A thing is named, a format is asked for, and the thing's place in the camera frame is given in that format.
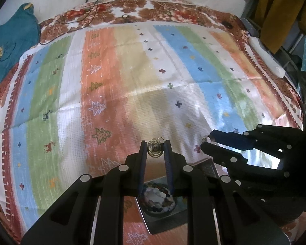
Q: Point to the white oblong plastic object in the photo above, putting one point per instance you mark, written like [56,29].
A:
[267,56]

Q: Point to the small black object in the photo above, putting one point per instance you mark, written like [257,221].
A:
[228,25]

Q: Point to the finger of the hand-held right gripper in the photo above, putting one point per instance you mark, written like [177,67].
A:
[227,155]
[234,140]

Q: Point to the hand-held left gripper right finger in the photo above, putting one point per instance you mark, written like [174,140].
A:
[168,163]

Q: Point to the striped printed cloth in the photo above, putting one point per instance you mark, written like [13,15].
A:
[53,94]

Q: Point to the small black loop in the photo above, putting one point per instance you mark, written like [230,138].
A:
[125,17]

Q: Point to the metal rack frame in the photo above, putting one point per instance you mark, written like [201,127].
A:
[250,25]

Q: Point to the grey jewelry tray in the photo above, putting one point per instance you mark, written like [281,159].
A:
[163,223]

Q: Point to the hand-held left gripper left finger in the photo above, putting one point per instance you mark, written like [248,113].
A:
[142,158]

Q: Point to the mustard yellow garment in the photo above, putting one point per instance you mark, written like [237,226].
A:
[278,5]

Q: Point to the gold pendant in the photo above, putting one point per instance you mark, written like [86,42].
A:
[155,149]

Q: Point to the green jade bangle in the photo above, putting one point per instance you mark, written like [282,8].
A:
[145,205]

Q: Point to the teal garment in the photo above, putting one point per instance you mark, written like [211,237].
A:
[12,35]

